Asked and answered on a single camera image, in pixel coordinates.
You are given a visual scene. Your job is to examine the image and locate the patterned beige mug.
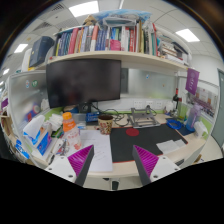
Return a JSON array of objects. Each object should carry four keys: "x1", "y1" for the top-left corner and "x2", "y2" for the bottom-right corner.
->
[{"x1": 97, "y1": 114, "x2": 115, "y2": 136}]

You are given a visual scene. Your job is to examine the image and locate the flat round red coaster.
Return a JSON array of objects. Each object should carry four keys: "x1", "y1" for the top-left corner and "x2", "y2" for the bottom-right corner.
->
[{"x1": 125, "y1": 127, "x2": 141, "y2": 138}]

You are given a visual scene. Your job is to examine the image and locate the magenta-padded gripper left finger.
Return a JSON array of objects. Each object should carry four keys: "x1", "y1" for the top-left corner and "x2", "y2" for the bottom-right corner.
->
[{"x1": 44, "y1": 144, "x2": 95, "y2": 188}]

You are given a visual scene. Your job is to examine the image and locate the cream shelf with books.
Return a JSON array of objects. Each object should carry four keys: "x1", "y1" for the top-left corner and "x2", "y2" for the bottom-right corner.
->
[{"x1": 19, "y1": 9, "x2": 194, "y2": 73}]

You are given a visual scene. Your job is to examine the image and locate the orange-capped drink bottle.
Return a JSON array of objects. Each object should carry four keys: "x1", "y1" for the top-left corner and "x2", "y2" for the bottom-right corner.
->
[{"x1": 61, "y1": 111, "x2": 83, "y2": 153}]

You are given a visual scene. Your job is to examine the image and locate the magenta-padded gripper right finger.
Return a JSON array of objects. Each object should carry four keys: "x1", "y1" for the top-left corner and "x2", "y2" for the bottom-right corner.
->
[{"x1": 131, "y1": 144, "x2": 181, "y2": 187}]

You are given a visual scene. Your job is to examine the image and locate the coiled blue cable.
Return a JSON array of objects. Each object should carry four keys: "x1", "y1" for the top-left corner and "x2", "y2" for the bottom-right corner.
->
[{"x1": 165, "y1": 118, "x2": 184, "y2": 131}]

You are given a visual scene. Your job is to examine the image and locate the white tissue pack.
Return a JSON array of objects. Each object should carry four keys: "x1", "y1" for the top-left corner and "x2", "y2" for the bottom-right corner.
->
[{"x1": 193, "y1": 120, "x2": 208, "y2": 138}]

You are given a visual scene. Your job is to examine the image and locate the blue and white tissue box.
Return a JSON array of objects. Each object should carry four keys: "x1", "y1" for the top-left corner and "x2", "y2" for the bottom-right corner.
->
[{"x1": 22, "y1": 114, "x2": 53, "y2": 157}]

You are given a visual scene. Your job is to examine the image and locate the small blue box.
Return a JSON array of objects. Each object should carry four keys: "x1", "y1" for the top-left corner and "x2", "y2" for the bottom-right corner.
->
[{"x1": 85, "y1": 111, "x2": 100, "y2": 124}]

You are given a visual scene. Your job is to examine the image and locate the purple translucent water bottle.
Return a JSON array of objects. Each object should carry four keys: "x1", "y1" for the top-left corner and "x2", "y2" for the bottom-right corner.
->
[{"x1": 185, "y1": 103, "x2": 202, "y2": 133}]

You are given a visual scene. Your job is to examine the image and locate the grey metal laptop stand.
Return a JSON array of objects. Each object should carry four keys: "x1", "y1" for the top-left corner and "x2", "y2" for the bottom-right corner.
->
[{"x1": 127, "y1": 105, "x2": 161, "y2": 129}]

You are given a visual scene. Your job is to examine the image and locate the black computer monitor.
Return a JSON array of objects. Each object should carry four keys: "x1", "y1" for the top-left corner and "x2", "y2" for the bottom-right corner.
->
[{"x1": 45, "y1": 58, "x2": 123, "y2": 114}]

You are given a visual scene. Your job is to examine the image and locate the white printed paper sheet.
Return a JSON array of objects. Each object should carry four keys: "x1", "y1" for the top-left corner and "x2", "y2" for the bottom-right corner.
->
[{"x1": 74, "y1": 129, "x2": 114, "y2": 173}]

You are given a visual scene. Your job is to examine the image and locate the purple hanging banner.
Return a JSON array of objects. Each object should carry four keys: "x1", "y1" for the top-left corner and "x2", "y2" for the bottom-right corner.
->
[{"x1": 184, "y1": 67, "x2": 201, "y2": 96}]

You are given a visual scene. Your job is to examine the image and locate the black desk mat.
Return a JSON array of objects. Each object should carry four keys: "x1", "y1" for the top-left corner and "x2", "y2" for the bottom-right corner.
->
[{"x1": 109, "y1": 123, "x2": 189, "y2": 164}]

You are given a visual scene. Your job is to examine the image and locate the ceiling light panels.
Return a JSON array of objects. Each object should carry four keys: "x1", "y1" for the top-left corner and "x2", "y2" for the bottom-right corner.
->
[{"x1": 1, "y1": 0, "x2": 201, "y2": 76}]

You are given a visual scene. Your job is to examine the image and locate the dark wine bottle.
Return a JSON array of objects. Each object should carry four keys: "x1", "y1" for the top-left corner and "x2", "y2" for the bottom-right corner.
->
[{"x1": 172, "y1": 87, "x2": 181, "y2": 111}]

